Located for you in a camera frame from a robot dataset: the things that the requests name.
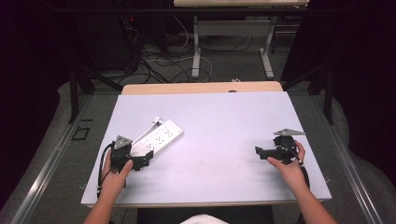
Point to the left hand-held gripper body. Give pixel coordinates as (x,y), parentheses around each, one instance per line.
(120,154)

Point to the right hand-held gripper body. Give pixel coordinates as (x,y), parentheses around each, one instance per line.
(285,143)

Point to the white power strip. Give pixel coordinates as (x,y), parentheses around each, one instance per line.
(159,137)

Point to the person's right hand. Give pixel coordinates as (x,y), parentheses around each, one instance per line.
(290,171)

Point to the person's left hand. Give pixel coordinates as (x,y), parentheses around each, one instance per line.
(114,183)

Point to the white plug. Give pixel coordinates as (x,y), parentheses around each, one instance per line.
(157,120)

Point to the white table mat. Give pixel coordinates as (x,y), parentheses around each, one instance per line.
(218,146)

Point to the person's dark lap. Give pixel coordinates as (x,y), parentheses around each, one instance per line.
(249,214)

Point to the black metal stand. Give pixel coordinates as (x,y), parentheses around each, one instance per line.
(74,93)
(327,93)

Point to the person's white clothing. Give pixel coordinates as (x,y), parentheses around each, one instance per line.
(204,219)

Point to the black computer case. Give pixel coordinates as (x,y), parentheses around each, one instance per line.
(106,40)

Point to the white desk with metal legs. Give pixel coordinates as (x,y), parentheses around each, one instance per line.
(233,28)

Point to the aluminium floor rail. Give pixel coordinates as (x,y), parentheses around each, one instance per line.
(46,168)
(348,168)

